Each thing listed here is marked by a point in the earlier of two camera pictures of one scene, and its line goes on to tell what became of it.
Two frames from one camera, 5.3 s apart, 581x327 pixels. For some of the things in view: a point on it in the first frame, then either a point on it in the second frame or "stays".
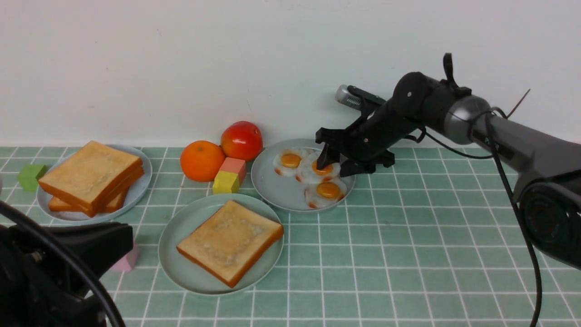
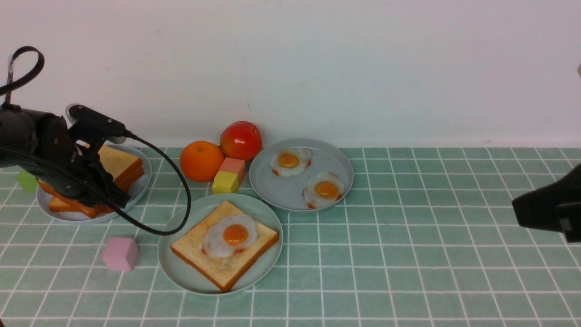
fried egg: x=307 y=171 → x=233 y=235
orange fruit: x=200 y=160 stays
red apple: x=242 y=139 stays
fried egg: x=329 y=191 stays
